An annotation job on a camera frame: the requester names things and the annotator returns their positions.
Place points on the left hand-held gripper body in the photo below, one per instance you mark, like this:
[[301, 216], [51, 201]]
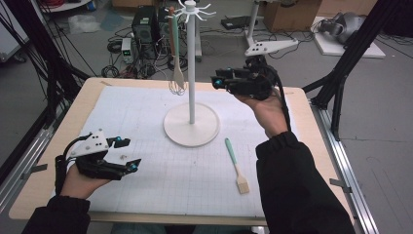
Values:
[[92, 146]]

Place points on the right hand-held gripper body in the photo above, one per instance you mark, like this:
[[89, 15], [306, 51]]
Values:
[[253, 83]]

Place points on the white utensil rack stand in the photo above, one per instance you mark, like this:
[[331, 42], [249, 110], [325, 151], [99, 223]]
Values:
[[195, 130]]

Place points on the person's right hand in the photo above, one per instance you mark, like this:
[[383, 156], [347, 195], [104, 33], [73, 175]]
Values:
[[271, 113]]

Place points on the person's left hand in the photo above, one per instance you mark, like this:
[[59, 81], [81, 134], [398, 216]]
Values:
[[79, 187]]

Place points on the white grid mat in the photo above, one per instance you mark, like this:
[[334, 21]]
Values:
[[146, 182]]

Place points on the black flat device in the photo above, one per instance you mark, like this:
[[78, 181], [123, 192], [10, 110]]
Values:
[[237, 22]]

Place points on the white metal stand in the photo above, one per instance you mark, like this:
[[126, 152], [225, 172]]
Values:
[[252, 16]]

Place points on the black computer tower with fan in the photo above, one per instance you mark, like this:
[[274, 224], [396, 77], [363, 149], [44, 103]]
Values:
[[163, 32]]

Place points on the cardboard box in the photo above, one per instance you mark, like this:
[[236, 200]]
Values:
[[289, 14]]

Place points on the white power supply unit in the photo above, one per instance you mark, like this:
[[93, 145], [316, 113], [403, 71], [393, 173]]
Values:
[[126, 48]]

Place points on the white board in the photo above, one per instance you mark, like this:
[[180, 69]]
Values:
[[350, 50]]

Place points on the grey headset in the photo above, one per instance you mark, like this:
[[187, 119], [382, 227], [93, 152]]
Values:
[[344, 27]]

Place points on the clear plastic bag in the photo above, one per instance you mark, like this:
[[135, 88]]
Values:
[[84, 24]]

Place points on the grey metal bracket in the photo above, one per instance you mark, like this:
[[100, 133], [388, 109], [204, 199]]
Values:
[[339, 184], [37, 169]]

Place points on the aluminium frame rail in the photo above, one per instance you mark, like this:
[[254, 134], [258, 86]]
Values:
[[350, 162], [22, 162]]

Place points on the black frame post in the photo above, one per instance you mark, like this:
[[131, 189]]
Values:
[[357, 48], [32, 39]]

